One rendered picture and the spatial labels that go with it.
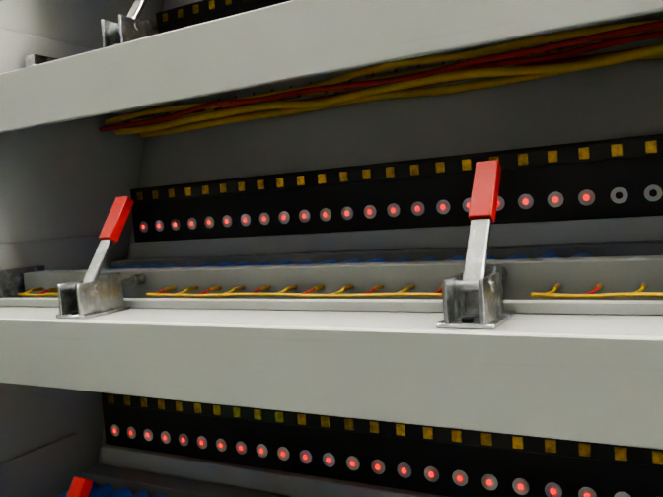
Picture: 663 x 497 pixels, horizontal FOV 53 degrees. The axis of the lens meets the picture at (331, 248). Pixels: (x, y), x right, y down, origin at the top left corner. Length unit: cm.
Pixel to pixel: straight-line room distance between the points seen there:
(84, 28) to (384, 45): 41
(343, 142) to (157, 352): 28
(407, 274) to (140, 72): 23
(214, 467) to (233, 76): 32
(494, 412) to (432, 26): 20
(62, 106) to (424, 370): 35
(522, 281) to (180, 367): 20
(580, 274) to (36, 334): 34
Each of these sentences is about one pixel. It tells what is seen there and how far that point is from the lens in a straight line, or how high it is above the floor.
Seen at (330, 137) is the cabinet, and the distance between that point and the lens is 61.
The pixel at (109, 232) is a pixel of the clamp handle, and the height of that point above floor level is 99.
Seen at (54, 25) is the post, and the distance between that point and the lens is 71.
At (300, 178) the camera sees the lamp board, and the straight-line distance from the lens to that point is 56.
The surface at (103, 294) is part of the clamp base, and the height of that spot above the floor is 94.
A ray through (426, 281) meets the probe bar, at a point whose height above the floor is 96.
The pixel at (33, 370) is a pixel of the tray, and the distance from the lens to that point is 49.
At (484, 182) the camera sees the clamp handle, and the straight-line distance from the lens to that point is 35.
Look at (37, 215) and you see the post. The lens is 66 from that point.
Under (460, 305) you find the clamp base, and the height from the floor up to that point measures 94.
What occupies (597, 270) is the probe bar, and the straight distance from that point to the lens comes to 37.
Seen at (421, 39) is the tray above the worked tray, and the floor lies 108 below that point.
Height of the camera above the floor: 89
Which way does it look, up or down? 12 degrees up
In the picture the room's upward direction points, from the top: 5 degrees clockwise
